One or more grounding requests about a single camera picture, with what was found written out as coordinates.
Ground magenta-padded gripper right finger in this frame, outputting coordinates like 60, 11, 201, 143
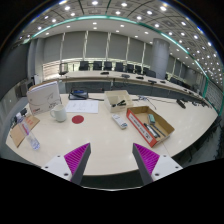
132, 142, 184, 185

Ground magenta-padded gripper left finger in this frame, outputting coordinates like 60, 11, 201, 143
41, 142, 92, 186

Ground clear plastic water bottle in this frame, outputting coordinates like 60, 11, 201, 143
20, 120, 41, 151

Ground black marker pen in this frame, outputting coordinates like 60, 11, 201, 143
143, 122, 161, 139

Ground open brown and red box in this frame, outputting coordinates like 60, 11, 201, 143
125, 105, 176, 148

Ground flat round red coaster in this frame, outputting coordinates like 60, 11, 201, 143
71, 114, 85, 125

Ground white remote control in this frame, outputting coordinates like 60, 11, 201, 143
111, 113, 129, 130

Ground white ceramic mug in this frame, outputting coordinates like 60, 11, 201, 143
49, 104, 68, 123

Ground white printed paper sheet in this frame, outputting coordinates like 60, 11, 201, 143
65, 99, 100, 115

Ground brown paper envelope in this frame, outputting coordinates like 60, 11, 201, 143
9, 114, 41, 148

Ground black clip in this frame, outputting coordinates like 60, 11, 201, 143
111, 99, 127, 108

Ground black handheld device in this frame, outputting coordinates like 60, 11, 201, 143
175, 98, 187, 110

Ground black desk conference unit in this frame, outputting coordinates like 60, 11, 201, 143
68, 88, 89, 101

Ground white copy paper box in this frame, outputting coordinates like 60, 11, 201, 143
26, 80, 63, 116

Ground open white cardboard box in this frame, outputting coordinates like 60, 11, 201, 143
103, 89, 134, 113

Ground grey CRT monitor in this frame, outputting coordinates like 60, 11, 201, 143
20, 80, 34, 97

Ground black office chairs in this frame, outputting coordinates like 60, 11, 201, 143
58, 60, 158, 78

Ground ceiling lights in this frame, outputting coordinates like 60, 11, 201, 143
19, 0, 223, 84

